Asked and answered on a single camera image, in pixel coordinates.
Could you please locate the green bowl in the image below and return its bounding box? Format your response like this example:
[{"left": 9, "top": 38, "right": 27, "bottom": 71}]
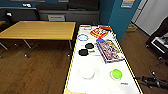
[{"left": 110, "top": 68, "right": 124, "bottom": 81}]

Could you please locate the white bowl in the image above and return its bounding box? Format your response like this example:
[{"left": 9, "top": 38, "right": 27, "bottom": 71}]
[{"left": 79, "top": 67, "right": 96, "bottom": 80}]

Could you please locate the yellow air hockey table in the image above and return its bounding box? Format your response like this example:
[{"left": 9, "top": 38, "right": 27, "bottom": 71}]
[{"left": 62, "top": 23, "right": 144, "bottom": 94}]

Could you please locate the brown cardboard box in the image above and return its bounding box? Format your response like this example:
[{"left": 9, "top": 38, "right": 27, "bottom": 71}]
[{"left": 127, "top": 23, "right": 138, "bottom": 32}]

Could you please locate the red orange game box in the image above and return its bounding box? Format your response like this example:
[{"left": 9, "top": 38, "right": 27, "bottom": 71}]
[{"left": 89, "top": 25, "right": 113, "bottom": 39}]

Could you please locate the dark grey sofa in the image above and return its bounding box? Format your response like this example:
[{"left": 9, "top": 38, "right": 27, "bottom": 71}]
[{"left": 36, "top": 8, "right": 101, "bottom": 24}]

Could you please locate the black sofa cushion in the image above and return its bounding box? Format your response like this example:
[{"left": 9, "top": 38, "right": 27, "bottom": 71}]
[{"left": 68, "top": 0, "right": 100, "bottom": 11}]

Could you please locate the white sofa label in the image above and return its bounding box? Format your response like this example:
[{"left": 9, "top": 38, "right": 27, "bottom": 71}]
[{"left": 47, "top": 14, "right": 66, "bottom": 22}]

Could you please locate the long wooden table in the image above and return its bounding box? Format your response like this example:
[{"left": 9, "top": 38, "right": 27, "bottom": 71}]
[{"left": 0, "top": 20, "right": 77, "bottom": 58}]

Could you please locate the blue ring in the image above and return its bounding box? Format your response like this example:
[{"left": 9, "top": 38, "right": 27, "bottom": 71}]
[{"left": 77, "top": 33, "right": 92, "bottom": 42}]

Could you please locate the small yellow wall sign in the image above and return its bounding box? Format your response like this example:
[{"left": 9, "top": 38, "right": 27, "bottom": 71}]
[{"left": 121, "top": 0, "right": 135, "bottom": 8}]

